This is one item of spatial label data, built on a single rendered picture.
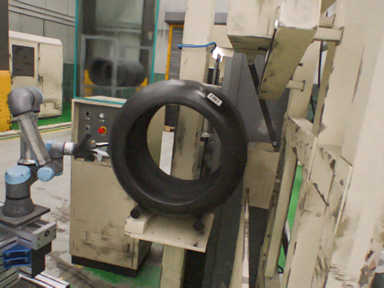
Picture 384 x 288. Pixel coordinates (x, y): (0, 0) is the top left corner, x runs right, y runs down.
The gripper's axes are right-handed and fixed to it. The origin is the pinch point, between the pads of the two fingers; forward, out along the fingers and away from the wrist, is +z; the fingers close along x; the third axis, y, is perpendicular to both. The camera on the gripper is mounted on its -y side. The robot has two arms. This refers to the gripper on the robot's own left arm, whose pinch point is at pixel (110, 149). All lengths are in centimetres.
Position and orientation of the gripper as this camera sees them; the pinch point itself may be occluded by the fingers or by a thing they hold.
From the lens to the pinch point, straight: 177.7
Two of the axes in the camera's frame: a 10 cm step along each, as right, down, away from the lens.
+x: 0.6, 3.6, -9.3
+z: 9.9, 0.9, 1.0
